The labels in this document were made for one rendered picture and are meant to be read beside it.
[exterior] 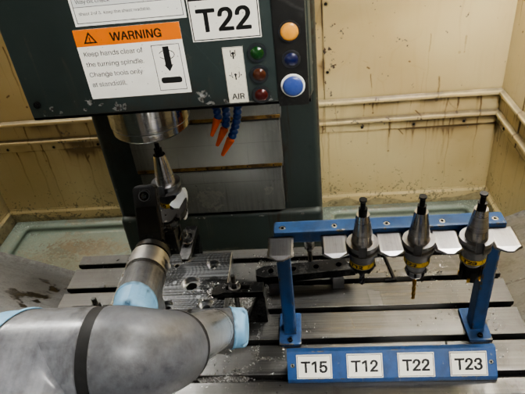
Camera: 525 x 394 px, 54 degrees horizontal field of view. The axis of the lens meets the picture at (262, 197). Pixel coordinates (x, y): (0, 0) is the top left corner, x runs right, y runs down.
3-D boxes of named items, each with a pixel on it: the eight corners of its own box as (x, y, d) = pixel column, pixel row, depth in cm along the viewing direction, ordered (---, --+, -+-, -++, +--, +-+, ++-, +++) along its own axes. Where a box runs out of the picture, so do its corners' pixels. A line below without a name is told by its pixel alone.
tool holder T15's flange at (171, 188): (186, 184, 115) (183, 173, 113) (176, 199, 110) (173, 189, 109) (159, 182, 116) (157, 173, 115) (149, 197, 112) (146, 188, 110)
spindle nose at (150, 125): (201, 109, 109) (192, 53, 102) (174, 146, 96) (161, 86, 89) (133, 108, 112) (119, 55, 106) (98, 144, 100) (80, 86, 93)
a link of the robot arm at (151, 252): (121, 258, 94) (165, 256, 93) (127, 241, 98) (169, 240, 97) (131, 287, 98) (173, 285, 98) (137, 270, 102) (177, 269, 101)
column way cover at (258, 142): (288, 211, 167) (276, 58, 138) (147, 218, 172) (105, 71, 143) (288, 202, 171) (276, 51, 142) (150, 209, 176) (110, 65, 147)
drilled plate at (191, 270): (225, 331, 124) (222, 316, 121) (109, 334, 126) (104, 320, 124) (234, 265, 143) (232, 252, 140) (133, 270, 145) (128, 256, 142)
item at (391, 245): (406, 257, 100) (407, 254, 99) (379, 258, 100) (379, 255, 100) (400, 234, 105) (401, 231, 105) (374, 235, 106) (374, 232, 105)
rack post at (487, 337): (492, 342, 118) (516, 243, 102) (469, 342, 119) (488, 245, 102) (480, 309, 127) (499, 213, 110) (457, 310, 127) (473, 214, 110)
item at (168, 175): (178, 176, 113) (173, 149, 109) (171, 187, 109) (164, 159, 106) (160, 175, 114) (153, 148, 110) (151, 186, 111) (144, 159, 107)
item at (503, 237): (524, 252, 98) (526, 249, 97) (495, 253, 98) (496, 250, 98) (512, 230, 103) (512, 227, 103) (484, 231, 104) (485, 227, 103)
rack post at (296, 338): (301, 346, 123) (294, 252, 106) (279, 347, 123) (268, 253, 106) (301, 315, 131) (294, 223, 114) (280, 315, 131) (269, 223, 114)
